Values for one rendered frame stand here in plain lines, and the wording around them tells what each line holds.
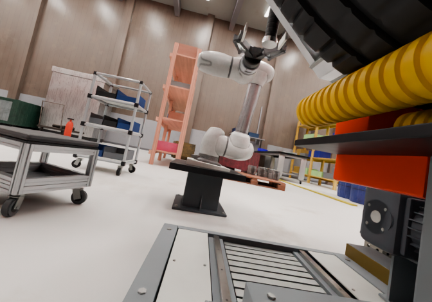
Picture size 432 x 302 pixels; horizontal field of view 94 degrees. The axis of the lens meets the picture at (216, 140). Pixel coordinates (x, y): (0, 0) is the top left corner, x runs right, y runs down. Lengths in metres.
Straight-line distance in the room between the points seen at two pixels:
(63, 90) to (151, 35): 4.23
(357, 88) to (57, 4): 11.97
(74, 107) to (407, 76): 8.42
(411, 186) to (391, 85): 0.14
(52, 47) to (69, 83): 2.90
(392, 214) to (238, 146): 1.01
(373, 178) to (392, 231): 0.38
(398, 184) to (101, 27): 10.89
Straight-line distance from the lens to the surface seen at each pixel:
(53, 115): 8.75
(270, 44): 0.68
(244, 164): 5.84
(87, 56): 10.61
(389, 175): 0.36
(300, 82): 10.79
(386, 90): 0.26
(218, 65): 1.00
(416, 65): 0.24
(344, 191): 5.36
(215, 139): 1.47
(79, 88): 8.55
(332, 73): 0.43
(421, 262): 0.33
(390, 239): 0.74
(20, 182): 1.13
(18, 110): 8.59
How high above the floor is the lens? 0.40
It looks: 4 degrees up
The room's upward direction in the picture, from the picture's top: 11 degrees clockwise
